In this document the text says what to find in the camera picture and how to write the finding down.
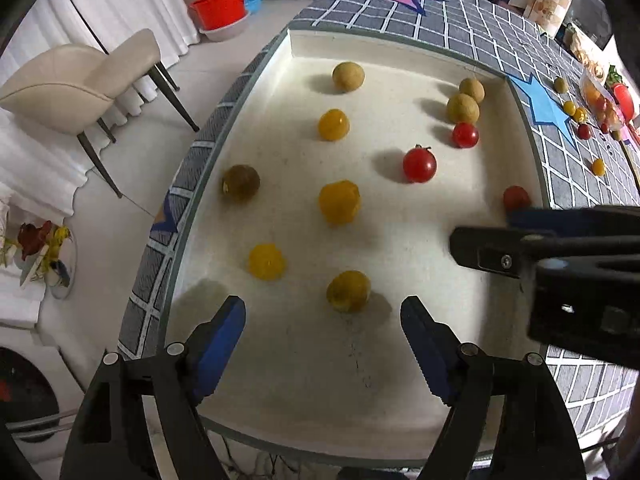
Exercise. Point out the red cherry tomato front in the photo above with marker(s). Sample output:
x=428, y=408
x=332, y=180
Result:
x=515, y=198

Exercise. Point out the yellow cherry tomato left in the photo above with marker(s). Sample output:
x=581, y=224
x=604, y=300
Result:
x=569, y=108

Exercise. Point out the blue plastic basin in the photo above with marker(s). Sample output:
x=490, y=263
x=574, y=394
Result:
x=253, y=6

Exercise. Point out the clear glass fruit bowl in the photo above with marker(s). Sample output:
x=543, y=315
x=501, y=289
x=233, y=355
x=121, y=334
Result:
x=600, y=103

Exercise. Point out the grey checkered tablecloth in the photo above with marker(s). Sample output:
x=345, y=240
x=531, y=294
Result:
x=574, y=173

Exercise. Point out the tan longan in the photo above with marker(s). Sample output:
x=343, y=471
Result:
x=462, y=108
x=348, y=76
x=560, y=85

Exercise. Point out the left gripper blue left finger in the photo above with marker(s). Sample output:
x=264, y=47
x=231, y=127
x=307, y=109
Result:
x=211, y=346

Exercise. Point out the white square tray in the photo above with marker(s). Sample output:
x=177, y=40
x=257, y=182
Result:
x=323, y=367

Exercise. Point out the red cherry tomato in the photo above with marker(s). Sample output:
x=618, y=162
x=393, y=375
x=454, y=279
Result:
x=584, y=132
x=515, y=198

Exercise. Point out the patterned paper bag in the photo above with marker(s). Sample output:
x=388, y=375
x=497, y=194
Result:
x=548, y=15

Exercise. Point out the red plastic basin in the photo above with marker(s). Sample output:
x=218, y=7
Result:
x=214, y=14

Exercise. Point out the red cherry tomato by star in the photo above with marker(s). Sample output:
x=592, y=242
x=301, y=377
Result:
x=584, y=132

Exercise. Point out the beige chair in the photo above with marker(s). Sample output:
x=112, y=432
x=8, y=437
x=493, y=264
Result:
x=70, y=87

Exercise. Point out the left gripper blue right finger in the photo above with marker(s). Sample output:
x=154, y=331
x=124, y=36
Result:
x=434, y=345

